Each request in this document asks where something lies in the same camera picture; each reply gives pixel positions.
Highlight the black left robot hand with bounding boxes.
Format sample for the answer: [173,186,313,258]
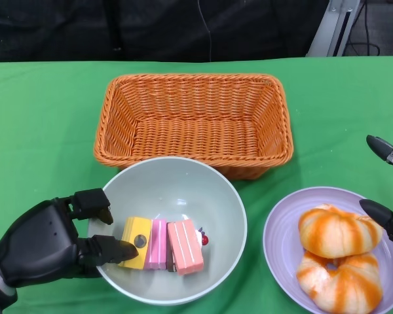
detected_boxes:
[0,188,140,288]

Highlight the grey aluminium frame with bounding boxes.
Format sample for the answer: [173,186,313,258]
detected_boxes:
[306,0,362,58]

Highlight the thin black hanging cable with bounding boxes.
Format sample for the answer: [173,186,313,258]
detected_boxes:
[196,0,214,62]

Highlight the pink cake slice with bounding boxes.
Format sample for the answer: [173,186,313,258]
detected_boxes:
[143,218,168,271]

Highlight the dark brown chocolate cake slice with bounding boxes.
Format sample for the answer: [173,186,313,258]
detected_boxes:
[166,250,178,273]

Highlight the red brown cake slice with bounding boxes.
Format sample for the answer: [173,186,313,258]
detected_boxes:
[166,218,210,276]

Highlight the round pumpkin shaped bread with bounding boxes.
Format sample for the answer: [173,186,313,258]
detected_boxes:
[297,204,384,258]

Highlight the grey metal bowl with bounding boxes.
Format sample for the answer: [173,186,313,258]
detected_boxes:
[86,156,248,305]

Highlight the green tablecloth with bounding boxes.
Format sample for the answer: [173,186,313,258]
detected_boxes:
[0,54,393,314]

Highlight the black backdrop curtain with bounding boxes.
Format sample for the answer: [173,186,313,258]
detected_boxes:
[0,0,331,63]

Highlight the orange wicker basket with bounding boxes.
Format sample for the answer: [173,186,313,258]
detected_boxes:
[94,73,294,181]

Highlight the long orange striped bread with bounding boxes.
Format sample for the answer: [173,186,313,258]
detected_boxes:
[296,251,383,313]

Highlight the black floor cables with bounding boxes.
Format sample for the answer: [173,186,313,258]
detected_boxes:
[346,0,381,56]

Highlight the yellow cake block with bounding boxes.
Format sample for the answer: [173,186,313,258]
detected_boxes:
[117,216,153,271]

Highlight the white round plate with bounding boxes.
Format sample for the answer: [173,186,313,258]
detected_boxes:
[263,186,393,314]

